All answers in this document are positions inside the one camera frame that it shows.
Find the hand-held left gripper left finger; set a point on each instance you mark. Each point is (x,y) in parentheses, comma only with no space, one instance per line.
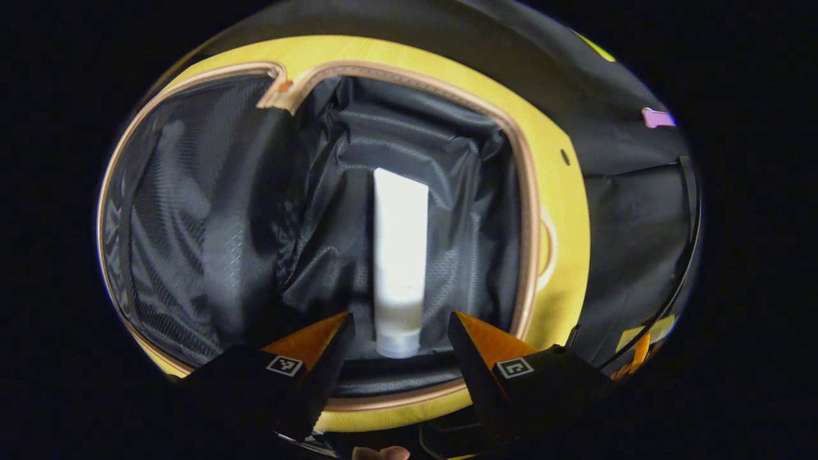
(326,383)

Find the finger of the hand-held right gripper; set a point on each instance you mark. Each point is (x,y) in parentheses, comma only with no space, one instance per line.
(639,358)

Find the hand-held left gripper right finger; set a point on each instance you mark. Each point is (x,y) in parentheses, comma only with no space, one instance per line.
(479,377)

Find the white cream tube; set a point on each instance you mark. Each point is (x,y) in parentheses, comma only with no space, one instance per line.
(399,255)

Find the beige suitcase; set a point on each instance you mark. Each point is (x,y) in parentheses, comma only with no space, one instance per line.
(223,223)

